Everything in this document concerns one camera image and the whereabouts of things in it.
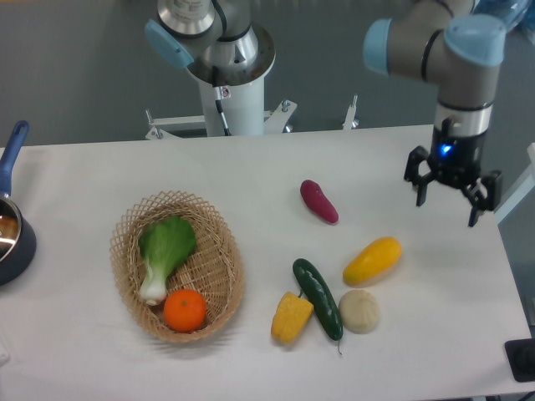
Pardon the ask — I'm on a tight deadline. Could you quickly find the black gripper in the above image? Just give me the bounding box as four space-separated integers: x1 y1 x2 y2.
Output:
404 128 503 227

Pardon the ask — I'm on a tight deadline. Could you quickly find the yellow mango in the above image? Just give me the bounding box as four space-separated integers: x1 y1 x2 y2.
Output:
343 236 402 287

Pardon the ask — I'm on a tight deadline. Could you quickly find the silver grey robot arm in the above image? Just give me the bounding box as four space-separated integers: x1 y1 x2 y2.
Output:
145 1 506 224

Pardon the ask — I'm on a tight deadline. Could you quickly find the purple sweet potato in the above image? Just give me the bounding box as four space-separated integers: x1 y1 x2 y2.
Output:
299 180 339 224

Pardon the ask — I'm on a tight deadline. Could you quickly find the beige steamed bun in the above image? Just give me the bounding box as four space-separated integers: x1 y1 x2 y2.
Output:
339 289 381 334

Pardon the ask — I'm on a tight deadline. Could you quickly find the blue plastic bag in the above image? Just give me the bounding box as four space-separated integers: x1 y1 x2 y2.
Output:
473 0 532 33

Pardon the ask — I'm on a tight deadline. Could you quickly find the dark green cucumber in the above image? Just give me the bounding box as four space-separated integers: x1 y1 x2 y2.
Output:
293 258 344 357

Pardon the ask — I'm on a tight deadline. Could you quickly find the black device at edge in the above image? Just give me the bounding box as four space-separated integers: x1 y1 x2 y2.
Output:
504 338 535 383

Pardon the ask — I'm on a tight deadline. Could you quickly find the yellow bell pepper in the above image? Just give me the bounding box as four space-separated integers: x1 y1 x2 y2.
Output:
271 292 313 344

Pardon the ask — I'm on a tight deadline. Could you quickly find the woven wicker basket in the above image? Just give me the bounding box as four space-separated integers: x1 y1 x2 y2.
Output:
110 190 245 343

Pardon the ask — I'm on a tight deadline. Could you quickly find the green bok choy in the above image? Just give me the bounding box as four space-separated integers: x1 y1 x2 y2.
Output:
138 216 196 306

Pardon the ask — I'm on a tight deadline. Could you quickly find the orange fruit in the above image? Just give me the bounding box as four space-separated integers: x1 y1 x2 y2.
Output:
163 288 206 332

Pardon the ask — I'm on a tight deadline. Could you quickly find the blue saucepan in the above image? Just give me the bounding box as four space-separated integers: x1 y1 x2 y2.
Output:
1 120 37 286

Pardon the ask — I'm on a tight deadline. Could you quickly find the white frame at right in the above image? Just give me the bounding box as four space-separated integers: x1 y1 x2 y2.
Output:
494 143 534 224

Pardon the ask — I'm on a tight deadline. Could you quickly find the white metal base frame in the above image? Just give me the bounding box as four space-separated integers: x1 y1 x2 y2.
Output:
145 94 359 140

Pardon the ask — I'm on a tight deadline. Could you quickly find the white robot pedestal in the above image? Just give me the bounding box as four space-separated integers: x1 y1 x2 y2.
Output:
197 78 264 137

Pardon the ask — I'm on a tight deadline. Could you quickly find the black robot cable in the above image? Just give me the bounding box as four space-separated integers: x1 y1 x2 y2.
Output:
211 66 232 137

